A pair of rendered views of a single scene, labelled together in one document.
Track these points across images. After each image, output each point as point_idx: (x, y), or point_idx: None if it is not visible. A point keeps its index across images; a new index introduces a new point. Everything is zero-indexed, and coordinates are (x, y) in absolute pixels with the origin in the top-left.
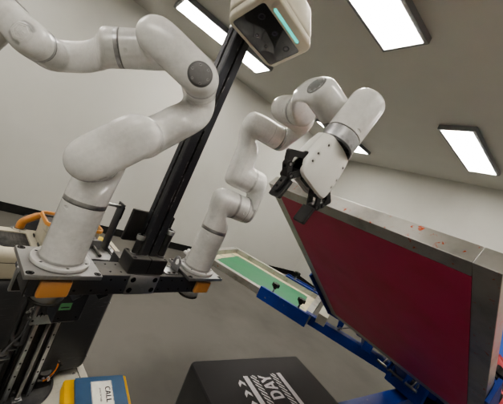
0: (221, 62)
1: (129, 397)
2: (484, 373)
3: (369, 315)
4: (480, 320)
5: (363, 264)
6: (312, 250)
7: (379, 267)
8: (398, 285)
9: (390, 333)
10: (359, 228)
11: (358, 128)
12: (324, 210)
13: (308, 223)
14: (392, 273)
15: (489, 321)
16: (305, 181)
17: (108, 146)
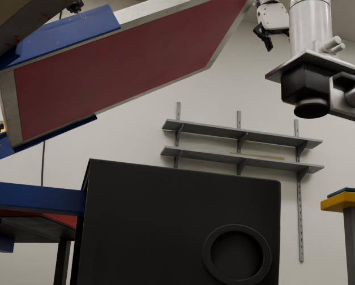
0: None
1: (332, 196)
2: (125, 102)
3: (103, 75)
4: (177, 80)
5: (188, 48)
6: (182, 18)
7: (191, 53)
8: (179, 63)
9: (94, 88)
10: (223, 37)
11: None
12: (238, 20)
13: (223, 11)
14: (189, 57)
15: (179, 80)
16: (278, 31)
17: None
